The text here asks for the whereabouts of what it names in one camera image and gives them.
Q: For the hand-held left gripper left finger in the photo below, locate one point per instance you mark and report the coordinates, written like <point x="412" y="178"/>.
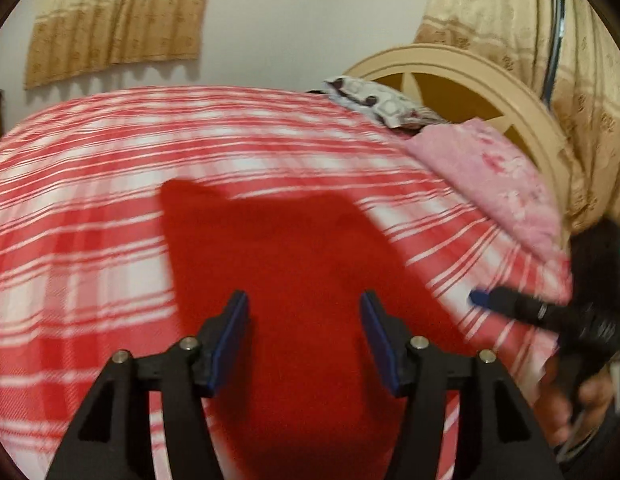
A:
<point x="230" y="340"/>

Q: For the long beige floral curtain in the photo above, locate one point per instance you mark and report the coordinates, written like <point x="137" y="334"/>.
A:
<point x="489" y="0"/>

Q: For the person's right hand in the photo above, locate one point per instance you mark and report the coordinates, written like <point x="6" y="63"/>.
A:
<point x="559" y="410"/>

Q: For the pink floral pillow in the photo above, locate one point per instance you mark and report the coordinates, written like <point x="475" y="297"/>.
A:
<point x="489" y="175"/>

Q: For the red white plaid bed sheet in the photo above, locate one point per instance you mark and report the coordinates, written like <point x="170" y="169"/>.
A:
<point x="90" y="210"/>

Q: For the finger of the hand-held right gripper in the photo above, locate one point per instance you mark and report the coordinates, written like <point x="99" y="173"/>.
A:
<point x="514" y="305"/>

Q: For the cream wooden headboard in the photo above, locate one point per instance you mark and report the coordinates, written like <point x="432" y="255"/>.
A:
<point x="489" y="77"/>

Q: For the short beige floral curtain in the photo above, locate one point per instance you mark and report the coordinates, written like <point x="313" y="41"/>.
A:
<point x="120" y="10"/>

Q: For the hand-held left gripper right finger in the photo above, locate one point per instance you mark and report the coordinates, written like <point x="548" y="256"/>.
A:
<point x="379" y="342"/>

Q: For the white brown patterned pillow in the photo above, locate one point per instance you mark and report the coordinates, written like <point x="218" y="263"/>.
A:
<point x="374" y="97"/>

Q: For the red knitted sweater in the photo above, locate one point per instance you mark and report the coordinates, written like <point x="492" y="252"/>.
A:
<point x="300" y="260"/>

